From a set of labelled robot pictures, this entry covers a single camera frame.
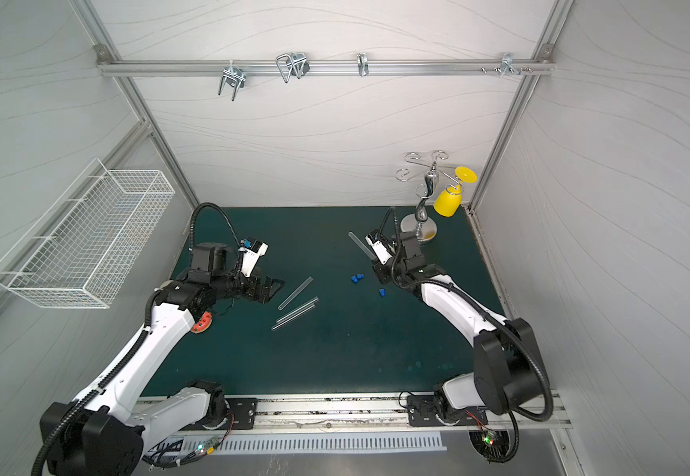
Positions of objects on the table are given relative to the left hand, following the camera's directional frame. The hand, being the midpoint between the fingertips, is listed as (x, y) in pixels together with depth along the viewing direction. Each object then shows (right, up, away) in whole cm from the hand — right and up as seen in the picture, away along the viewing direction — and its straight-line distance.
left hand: (265, 276), depth 78 cm
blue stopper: (+24, -4, +20) cm, 32 cm away
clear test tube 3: (+6, -13, +13) cm, 19 cm away
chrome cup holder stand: (+50, +14, +36) cm, 63 cm away
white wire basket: (-38, +9, -8) cm, 40 cm away
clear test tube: (+26, +8, +12) cm, 30 cm away
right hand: (+32, +5, +10) cm, 34 cm away
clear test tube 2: (+8, -5, +20) cm, 22 cm away
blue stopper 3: (+33, -8, +17) cm, 38 cm away
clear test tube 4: (+5, -15, +12) cm, 20 cm away
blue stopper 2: (+26, -3, +20) cm, 33 cm away
